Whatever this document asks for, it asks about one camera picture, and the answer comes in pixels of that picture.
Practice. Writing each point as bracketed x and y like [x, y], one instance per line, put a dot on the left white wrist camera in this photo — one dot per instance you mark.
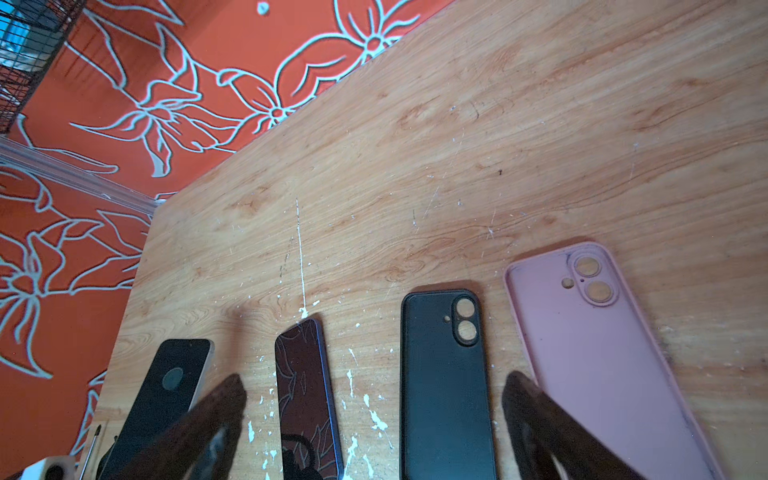
[51, 468]

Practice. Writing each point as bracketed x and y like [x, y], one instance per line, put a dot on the pink phone case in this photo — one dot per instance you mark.
[593, 352]

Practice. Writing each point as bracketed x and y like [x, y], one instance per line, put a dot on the black phone case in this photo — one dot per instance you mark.
[446, 428]

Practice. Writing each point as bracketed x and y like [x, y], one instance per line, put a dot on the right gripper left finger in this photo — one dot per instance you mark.
[201, 445]

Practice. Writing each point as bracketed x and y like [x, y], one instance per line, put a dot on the black wire wall basket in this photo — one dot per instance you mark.
[32, 34]

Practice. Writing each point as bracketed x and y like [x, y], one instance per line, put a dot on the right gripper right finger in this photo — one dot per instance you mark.
[545, 438]

